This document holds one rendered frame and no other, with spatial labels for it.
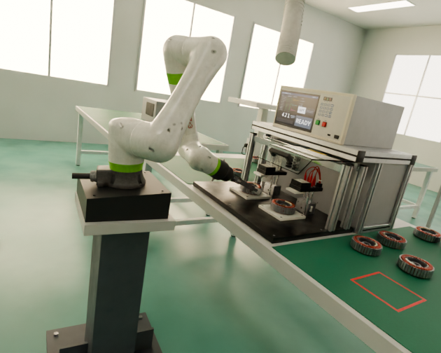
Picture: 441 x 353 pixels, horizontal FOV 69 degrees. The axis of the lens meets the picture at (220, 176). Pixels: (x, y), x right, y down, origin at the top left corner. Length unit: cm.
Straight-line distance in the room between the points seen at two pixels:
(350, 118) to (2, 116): 508
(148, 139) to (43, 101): 471
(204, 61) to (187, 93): 14
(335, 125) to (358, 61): 798
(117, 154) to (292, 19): 204
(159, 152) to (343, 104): 78
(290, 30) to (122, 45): 361
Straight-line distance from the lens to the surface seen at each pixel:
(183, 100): 114
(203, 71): 120
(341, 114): 144
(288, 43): 275
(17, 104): 572
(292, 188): 148
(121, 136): 117
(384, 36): 920
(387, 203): 168
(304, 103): 158
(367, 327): 97
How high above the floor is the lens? 124
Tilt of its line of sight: 15 degrees down
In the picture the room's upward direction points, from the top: 10 degrees clockwise
